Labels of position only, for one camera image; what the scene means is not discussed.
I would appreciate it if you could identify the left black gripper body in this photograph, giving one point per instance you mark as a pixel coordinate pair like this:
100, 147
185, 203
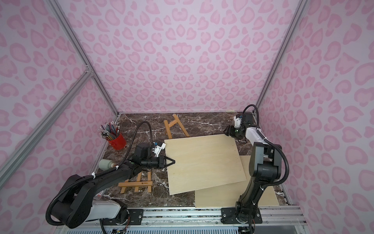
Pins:
162, 162

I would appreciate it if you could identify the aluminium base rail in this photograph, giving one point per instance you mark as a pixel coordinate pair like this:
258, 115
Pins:
191, 220

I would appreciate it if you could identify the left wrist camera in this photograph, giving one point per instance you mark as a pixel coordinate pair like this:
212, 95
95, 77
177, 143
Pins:
157, 148

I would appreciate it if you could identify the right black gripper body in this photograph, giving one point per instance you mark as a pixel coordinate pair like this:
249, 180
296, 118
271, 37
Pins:
231, 131

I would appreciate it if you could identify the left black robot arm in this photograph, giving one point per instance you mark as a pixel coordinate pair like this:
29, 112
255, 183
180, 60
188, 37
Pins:
75, 204

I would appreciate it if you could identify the plywood board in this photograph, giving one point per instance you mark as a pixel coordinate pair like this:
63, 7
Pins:
225, 195
203, 162

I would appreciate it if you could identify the red pencil bucket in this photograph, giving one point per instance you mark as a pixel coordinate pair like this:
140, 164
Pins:
119, 143

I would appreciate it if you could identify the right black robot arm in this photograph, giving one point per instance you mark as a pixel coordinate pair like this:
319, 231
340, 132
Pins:
268, 166

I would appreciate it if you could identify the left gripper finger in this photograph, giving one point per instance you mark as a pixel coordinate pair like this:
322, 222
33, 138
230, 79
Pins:
169, 164
169, 160

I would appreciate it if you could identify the bunch of coloured pencils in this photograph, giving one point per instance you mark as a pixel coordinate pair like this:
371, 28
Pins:
110, 130

